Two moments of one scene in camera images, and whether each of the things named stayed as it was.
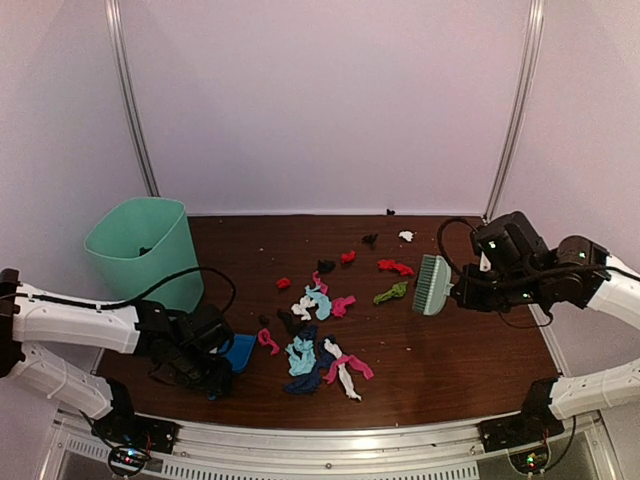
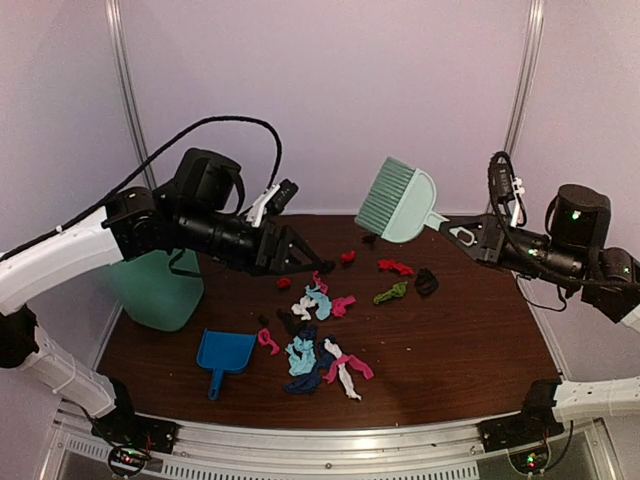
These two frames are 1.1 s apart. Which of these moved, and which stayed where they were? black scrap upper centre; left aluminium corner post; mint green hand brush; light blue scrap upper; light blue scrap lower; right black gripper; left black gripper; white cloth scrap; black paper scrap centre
Moved: left black gripper; right black gripper; mint green hand brush
Stayed: light blue scrap upper; black scrap upper centre; white cloth scrap; light blue scrap lower; black paper scrap centre; left aluminium corner post
